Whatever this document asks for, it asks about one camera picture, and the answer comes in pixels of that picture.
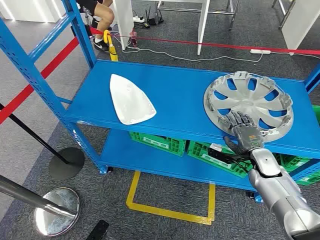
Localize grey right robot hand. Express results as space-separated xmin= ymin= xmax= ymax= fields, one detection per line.
xmin=223 ymin=110 xmax=265 ymax=157

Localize silver wheel hubcap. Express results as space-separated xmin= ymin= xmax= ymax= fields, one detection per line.
xmin=202 ymin=71 xmax=294 ymax=143

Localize blue metal shelf rack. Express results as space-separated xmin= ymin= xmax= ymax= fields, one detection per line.
xmin=0 ymin=0 xmax=320 ymax=204

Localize red barrier belt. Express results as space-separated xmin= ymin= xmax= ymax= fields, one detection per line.
xmin=0 ymin=37 xmax=80 ymax=126
xmin=89 ymin=27 xmax=320 ymax=56

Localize white triangular plastic cover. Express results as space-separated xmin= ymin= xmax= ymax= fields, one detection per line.
xmin=109 ymin=73 xmax=158 ymax=126

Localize black wifi router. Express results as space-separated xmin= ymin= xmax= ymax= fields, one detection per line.
xmin=144 ymin=5 xmax=165 ymax=29

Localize pink drink bottle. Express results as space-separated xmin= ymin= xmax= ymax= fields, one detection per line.
xmin=129 ymin=29 xmax=138 ymax=47

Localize yellow umbrella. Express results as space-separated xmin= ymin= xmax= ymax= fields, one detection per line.
xmin=103 ymin=29 xmax=119 ymax=63

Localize person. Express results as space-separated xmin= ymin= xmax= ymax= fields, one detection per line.
xmin=75 ymin=0 xmax=116 ymax=52

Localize white floor cable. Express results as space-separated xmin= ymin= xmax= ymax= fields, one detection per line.
xmin=109 ymin=31 xmax=263 ymax=64

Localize metal table frame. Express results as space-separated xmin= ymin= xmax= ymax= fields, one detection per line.
xmin=154 ymin=0 xmax=241 ymax=31

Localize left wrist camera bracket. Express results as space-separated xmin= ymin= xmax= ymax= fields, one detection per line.
xmin=86 ymin=219 xmax=110 ymax=240

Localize black stanchion post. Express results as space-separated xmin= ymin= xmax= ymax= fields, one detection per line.
xmin=0 ymin=103 xmax=85 ymax=181

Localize chrome stanchion post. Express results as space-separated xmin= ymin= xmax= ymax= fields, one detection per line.
xmin=0 ymin=174 xmax=81 ymax=238

